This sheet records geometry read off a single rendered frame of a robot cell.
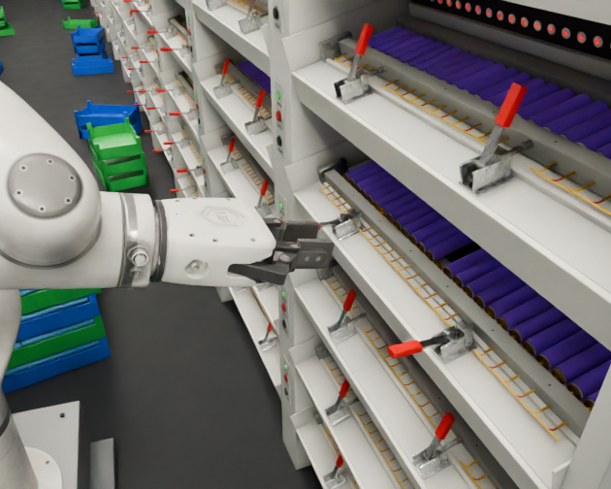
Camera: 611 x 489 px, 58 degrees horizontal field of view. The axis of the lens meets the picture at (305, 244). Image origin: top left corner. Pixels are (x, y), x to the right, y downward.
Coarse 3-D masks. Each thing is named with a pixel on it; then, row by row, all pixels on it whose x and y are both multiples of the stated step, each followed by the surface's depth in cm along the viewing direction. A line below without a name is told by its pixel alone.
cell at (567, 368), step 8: (600, 344) 53; (584, 352) 53; (592, 352) 53; (600, 352) 53; (608, 352) 53; (568, 360) 53; (576, 360) 53; (584, 360) 53; (592, 360) 53; (600, 360) 53; (560, 368) 53; (568, 368) 52; (576, 368) 52; (584, 368) 52; (592, 368) 53; (568, 376) 52; (576, 376) 52
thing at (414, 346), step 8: (448, 336) 58; (400, 344) 57; (408, 344) 57; (416, 344) 57; (424, 344) 57; (432, 344) 57; (440, 344) 58; (392, 352) 56; (400, 352) 56; (408, 352) 56; (416, 352) 57
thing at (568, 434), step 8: (328, 184) 91; (336, 192) 88; (368, 224) 80; (376, 240) 77; (384, 248) 75; (392, 256) 74; (400, 264) 72; (408, 272) 70; (416, 280) 69; (424, 288) 67; (440, 304) 64; (448, 312) 63; (456, 320) 62; (480, 344) 59; (488, 352) 58; (496, 360) 57; (504, 368) 56; (512, 376) 55; (520, 384) 54; (536, 400) 52; (552, 416) 50; (568, 432) 49; (576, 440) 48
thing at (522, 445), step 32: (320, 160) 91; (352, 160) 94; (320, 192) 90; (352, 256) 76; (384, 288) 70; (416, 320) 64; (448, 320) 63; (480, 352) 59; (448, 384) 58; (480, 384) 56; (512, 384) 55; (480, 416) 53; (512, 416) 52; (544, 416) 51; (512, 448) 50; (544, 448) 49; (544, 480) 47
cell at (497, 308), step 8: (520, 288) 62; (528, 288) 61; (504, 296) 61; (512, 296) 61; (520, 296) 61; (528, 296) 61; (536, 296) 61; (496, 304) 61; (504, 304) 60; (512, 304) 60; (520, 304) 61; (496, 312) 60; (504, 312) 60
